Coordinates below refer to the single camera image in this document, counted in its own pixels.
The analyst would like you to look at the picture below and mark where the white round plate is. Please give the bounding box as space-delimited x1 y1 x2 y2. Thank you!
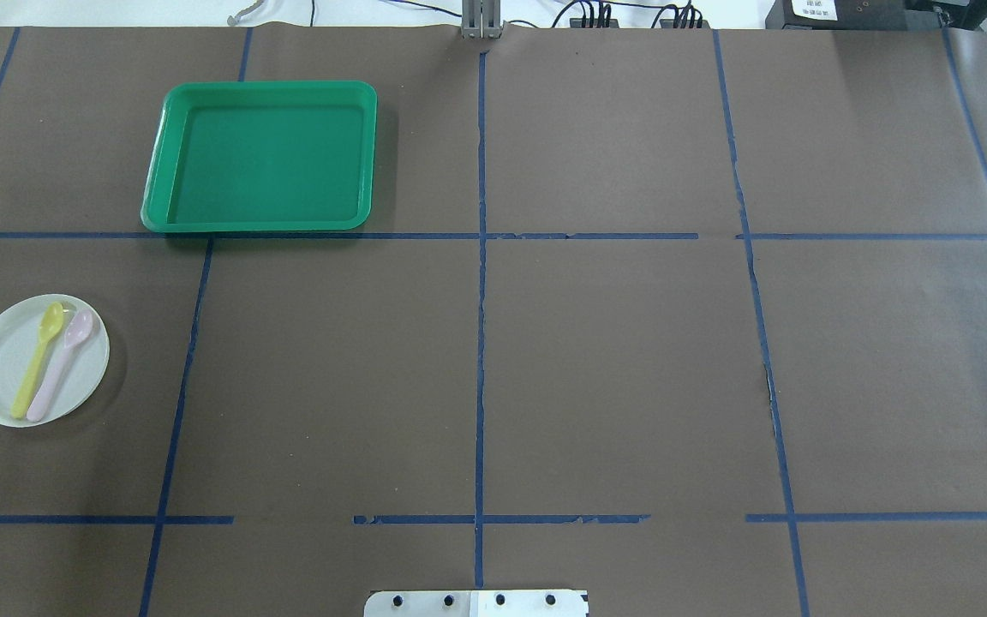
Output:
0 293 111 428

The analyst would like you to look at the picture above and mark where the brown paper table cover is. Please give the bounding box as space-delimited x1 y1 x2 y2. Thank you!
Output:
0 24 987 616

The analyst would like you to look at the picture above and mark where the green plastic tray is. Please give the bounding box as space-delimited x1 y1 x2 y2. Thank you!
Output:
140 81 379 234

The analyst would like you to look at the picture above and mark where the black electronics box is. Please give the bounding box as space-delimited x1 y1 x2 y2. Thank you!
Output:
764 1 922 31

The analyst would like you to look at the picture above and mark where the pink plastic spoon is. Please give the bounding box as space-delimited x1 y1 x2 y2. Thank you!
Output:
25 308 95 422

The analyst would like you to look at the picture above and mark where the yellow plastic spoon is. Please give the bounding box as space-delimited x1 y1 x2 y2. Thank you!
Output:
10 301 67 419

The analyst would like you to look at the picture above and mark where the grey aluminium frame post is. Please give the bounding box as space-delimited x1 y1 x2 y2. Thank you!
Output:
461 0 505 39

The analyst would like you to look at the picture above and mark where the black cable hub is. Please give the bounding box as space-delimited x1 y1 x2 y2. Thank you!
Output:
557 1 619 30
651 3 709 30

